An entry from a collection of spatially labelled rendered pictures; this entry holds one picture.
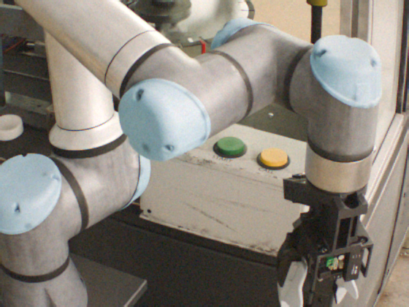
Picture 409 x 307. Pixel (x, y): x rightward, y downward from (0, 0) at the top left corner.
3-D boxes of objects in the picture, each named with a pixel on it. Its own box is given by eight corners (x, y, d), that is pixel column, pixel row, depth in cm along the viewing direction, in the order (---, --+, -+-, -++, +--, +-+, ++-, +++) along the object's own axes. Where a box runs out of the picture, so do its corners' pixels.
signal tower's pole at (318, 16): (320, 95, 178) (323, 2, 165) (316, 100, 176) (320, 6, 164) (310, 93, 178) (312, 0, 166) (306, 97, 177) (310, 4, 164)
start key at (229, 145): (247, 150, 135) (247, 139, 134) (237, 164, 132) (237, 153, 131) (223, 145, 136) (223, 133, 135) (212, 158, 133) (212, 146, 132)
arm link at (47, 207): (-19, 247, 120) (-34, 174, 112) (43, 211, 128) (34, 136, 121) (26, 287, 113) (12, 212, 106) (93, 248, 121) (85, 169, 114)
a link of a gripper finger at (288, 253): (269, 287, 99) (295, 228, 95) (265, 279, 100) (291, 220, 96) (304, 287, 100) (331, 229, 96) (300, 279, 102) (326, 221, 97)
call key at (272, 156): (290, 162, 132) (291, 150, 131) (280, 176, 129) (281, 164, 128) (266, 156, 134) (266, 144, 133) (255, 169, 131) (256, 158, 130)
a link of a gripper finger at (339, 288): (346, 325, 101) (339, 279, 95) (332, 297, 105) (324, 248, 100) (368, 315, 101) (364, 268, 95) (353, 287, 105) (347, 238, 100)
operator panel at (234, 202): (320, 224, 142) (330, 148, 134) (298, 263, 134) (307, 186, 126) (168, 183, 152) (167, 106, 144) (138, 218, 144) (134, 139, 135)
